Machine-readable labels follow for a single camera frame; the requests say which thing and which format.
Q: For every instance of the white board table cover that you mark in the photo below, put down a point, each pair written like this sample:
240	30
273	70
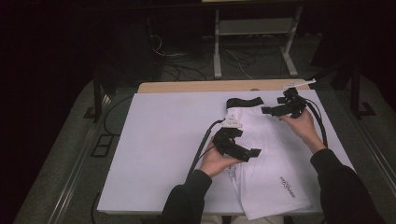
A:
162	140

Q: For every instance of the person's right hand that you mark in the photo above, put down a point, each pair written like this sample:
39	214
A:
303	127

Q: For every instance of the white metal stand frame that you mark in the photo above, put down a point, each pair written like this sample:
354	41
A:
255	26

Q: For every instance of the person's lap in light trousers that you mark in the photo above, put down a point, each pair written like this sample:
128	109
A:
218	220

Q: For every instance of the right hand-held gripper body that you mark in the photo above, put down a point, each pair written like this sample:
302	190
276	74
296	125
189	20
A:
294	105

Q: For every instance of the metal floor rail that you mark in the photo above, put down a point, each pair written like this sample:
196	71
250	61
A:
376	155
76	174

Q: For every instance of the white shorts with black waistband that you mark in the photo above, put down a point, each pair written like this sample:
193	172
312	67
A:
267	174

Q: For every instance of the black metal stand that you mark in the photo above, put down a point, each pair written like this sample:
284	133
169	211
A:
355	93
97	93

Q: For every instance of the person's left hand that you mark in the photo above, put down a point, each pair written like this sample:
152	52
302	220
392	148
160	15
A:
214	163

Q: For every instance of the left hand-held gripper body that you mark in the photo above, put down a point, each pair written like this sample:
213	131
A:
225	144

